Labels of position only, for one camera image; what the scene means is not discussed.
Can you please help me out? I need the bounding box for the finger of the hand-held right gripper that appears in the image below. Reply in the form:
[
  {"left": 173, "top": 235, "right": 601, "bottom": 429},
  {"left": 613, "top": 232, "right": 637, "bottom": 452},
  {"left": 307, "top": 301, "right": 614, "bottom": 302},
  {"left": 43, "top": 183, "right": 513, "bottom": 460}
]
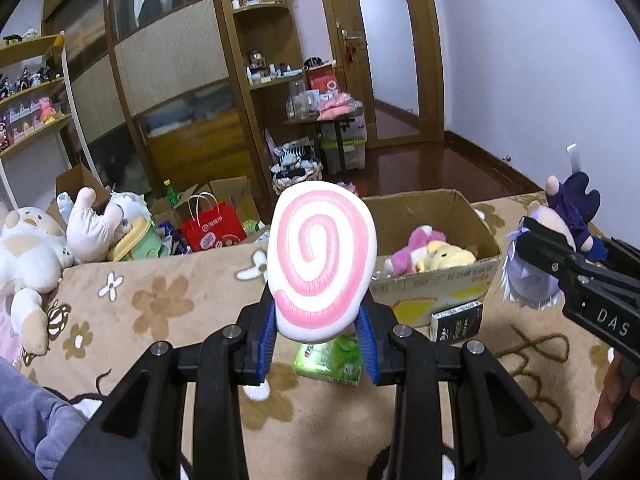
[
  {"left": 515, "top": 216, "right": 608, "bottom": 293},
  {"left": 597, "top": 236, "right": 640, "bottom": 281}
]

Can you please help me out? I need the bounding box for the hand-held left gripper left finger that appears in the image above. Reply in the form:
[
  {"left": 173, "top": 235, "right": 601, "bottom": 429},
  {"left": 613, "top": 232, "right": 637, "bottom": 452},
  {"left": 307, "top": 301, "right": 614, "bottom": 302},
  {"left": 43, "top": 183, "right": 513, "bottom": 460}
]
[{"left": 54, "top": 290, "right": 281, "bottom": 480}]

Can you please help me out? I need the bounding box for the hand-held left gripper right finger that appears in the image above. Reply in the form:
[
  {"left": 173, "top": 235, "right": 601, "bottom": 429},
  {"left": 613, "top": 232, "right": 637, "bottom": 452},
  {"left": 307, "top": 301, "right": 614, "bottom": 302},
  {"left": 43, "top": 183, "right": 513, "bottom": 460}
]
[{"left": 352, "top": 292, "right": 583, "bottom": 480}]

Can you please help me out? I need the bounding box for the purple white-haired doll plush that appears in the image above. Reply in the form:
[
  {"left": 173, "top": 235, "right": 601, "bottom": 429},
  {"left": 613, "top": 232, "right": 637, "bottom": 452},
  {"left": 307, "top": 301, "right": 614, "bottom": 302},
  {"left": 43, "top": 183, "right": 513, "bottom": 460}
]
[{"left": 500, "top": 172, "right": 608, "bottom": 311}]

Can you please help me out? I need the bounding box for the pink swirl cake roll plush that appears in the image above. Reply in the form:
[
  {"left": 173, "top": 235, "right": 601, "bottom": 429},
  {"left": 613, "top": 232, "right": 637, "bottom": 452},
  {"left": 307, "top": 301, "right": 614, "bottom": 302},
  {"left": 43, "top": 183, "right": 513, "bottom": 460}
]
[{"left": 267, "top": 182, "right": 377, "bottom": 345}]

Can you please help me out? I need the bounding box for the pink bear plush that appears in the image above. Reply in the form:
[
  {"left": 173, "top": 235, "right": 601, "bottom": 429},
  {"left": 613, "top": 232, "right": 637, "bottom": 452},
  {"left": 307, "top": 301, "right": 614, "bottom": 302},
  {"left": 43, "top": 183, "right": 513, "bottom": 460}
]
[{"left": 384, "top": 226, "right": 448, "bottom": 277}]

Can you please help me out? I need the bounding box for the person's right hand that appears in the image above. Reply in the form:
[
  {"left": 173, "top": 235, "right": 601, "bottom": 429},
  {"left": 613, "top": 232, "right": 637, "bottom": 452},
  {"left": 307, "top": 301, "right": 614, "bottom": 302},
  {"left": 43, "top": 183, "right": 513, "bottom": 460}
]
[{"left": 593, "top": 357, "right": 632, "bottom": 438}]

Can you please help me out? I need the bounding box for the green tissue pack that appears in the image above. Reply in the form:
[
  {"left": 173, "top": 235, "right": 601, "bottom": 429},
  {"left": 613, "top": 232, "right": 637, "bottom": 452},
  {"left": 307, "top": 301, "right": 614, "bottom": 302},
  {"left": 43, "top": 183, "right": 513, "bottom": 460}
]
[{"left": 293, "top": 327, "right": 363, "bottom": 387}]

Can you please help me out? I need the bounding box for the beige floral blanket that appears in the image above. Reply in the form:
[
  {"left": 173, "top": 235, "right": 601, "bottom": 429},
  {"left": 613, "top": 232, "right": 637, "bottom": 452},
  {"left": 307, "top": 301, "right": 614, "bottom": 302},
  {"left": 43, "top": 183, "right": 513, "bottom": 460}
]
[{"left": 20, "top": 190, "right": 640, "bottom": 480}]

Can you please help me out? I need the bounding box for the small black box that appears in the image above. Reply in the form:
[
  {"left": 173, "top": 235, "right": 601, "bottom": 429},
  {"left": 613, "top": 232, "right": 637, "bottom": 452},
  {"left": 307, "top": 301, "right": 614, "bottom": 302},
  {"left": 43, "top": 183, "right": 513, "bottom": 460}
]
[{"left": 431, "top": 300, "right": 484, "bottom": 345}]

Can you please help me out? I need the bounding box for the red paper bag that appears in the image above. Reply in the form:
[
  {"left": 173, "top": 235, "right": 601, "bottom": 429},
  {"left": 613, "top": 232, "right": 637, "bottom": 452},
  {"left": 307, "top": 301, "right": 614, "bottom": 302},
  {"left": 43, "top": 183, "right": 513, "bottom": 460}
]
[{"left": 179, "top": 192, "right": 248, "bottom": 253}]

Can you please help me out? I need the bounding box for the brown cardboard box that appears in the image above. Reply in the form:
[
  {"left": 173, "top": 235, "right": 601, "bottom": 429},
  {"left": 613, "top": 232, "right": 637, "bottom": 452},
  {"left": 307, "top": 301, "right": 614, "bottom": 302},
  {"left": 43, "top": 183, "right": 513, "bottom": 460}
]
[
  {"left": 150, "top": 176, "right": 263, "bottom": 231},
  {"left": 55, "top": 164, "right": 108, "bottom": 211}
]

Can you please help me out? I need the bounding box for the green yellow plush toy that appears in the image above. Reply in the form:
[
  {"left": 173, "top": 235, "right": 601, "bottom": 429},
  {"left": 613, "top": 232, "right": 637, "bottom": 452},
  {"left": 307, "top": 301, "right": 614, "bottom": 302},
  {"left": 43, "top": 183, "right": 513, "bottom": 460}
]
[{"left": 107, "top": 217, "right": 166, "bottom": 261}]

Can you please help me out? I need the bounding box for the lace trimmed basket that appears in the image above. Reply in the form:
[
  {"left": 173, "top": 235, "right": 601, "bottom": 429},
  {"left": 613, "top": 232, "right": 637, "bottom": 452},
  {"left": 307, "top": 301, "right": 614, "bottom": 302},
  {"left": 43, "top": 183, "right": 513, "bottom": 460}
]
[{"left": 271, "top": 157, "right": 323, "bottom": 195}]

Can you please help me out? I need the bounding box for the translucent storage bin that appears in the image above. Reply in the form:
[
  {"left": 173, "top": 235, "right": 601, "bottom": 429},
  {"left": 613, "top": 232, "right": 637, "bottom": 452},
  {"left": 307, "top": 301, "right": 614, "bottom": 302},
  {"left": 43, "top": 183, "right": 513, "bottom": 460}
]
[{"left": 320, "top": 127, "right": 368, "bottom": 173}]

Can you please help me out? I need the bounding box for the white plush with pink feet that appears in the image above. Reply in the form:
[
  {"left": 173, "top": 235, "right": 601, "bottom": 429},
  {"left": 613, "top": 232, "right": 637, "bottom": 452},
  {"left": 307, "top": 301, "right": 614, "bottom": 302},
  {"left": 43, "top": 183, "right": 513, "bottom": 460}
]
[{"left": 57, "top": 187, "right": 153, "bottom": 263}]

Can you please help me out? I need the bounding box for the small dark side table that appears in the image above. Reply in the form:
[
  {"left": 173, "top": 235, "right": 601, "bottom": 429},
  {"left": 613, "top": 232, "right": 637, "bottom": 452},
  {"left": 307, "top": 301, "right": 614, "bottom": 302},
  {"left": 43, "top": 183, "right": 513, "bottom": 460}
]
[{"left": 282, "top": 102, "right": 366, "bottom": 176}]

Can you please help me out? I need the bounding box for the clear plastic container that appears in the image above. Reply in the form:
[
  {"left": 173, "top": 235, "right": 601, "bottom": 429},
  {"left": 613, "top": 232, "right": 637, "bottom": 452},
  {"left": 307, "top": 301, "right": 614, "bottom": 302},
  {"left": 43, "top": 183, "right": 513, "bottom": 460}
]
[{"left": 287, "top": 80, "right": 321, "bottom": 120}]

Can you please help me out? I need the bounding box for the pink plastic bag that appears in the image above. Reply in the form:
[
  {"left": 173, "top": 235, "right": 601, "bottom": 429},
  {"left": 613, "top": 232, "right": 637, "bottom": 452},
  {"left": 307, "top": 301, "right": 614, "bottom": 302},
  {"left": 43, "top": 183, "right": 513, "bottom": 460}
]
[{"left": 317, "top": 91, "right": 358, "bottom": 121}]

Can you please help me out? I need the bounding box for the person's lilac clothing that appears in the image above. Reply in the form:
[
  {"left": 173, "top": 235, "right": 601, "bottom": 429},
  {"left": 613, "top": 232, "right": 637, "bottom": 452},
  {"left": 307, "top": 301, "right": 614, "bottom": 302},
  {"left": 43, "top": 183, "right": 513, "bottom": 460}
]
[{"left": 0, "top": 357, "right": 88, "bottom": 480}]

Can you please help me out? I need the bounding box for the large white beige plush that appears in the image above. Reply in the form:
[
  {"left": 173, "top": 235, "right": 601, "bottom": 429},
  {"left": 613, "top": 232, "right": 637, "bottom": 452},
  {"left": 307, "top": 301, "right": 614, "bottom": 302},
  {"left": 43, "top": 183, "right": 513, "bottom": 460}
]
[{"left": 0, "top": 205, "right": 76, "bottom": 356}]

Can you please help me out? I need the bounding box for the red box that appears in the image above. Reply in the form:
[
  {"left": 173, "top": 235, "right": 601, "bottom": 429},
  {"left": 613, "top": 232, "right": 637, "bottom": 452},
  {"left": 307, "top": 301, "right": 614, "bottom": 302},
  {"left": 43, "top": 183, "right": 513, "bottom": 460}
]
[{"left": 306, "top": 66, "right": 341, "bottom": 95}]

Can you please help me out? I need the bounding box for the wooden wardrobe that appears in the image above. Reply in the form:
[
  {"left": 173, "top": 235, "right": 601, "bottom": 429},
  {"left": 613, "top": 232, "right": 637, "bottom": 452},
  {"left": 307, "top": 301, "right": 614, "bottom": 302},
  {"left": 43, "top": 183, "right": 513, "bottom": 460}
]
[{"left": 42, "top": 0, "right": 331, "bottom": 206}]

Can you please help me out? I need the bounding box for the wooden door with glass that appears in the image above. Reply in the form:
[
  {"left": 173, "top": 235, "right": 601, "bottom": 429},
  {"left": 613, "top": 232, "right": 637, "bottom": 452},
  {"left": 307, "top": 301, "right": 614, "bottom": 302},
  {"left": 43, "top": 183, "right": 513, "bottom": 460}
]
[{"left": 315, "top": 0, "right": 446, "bottom": 148}]

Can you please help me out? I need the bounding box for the row of small figurines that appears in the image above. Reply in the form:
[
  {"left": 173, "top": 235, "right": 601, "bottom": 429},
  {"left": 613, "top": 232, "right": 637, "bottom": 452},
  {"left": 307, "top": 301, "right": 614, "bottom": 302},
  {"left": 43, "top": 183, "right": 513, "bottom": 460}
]
[{"left": 0, "top": 62, "right": 68, "bottom": 148}]

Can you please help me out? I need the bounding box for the wooden display shelf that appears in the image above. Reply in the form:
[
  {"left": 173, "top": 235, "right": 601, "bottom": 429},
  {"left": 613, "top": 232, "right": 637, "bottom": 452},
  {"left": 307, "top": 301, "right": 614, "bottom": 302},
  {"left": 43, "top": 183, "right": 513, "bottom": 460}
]
[{"left": 0, "top": 34, "right": 98, "bottom": 196}]

